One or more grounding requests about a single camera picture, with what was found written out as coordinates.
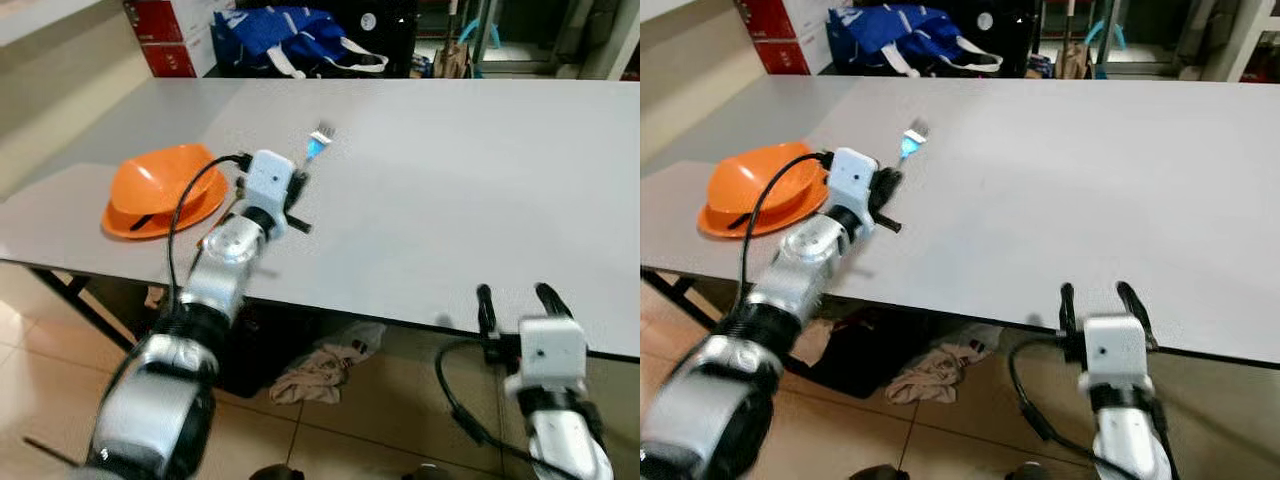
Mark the dark robot left foot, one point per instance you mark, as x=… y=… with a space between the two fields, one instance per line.
x=878 y=473
x=275 y=473

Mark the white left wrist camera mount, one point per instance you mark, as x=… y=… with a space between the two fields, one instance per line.
x=850 y=180
x=268 y=185

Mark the brown paper bag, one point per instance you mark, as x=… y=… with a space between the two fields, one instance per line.
x=1070 y=60
x=452 y=62

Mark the black case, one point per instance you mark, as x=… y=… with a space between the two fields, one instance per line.
x=990 y=25
x=375 y=35

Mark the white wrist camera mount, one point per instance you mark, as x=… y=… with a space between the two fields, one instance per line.
x=268 y=185
x=1115 y=347
x=552 y=352
x=850 y=180

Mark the black metal table leg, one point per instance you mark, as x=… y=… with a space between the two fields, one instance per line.
x=75 y=300
x=685 y=295

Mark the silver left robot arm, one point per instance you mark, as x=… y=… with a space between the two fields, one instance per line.
x=215 y=270
x=800 y=270

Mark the orange plastic bowl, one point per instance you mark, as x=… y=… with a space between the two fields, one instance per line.
x=155 y=185
x=745 y=185

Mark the white post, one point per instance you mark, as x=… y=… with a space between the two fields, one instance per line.
x=610 y=40
x=1235 y=40

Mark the red cardboard box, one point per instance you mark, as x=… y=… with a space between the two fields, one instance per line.
x=170 y=60
x=155 y=20
x=765 y=18
x=782 y=58

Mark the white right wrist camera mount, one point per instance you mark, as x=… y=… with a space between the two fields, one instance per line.
x=552 y=352
x=1115 y=347

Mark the black bag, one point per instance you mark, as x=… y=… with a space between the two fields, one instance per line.
x=255 y=345
x=860 y=350

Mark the blue fabric bag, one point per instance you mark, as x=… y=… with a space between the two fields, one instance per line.
x=890 y=35
x=275 y=38

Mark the beige crumpled cloth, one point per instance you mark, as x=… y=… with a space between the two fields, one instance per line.
x=935 y=372
x=320 y=370

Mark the dark robot right foot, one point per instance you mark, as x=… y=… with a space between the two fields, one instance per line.
x=1028 y=471
x=428 y=472

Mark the dark robot foot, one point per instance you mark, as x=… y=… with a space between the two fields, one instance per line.
x=428 y=472
x=275 y=473
x=1028 y=471
x=878 y=473

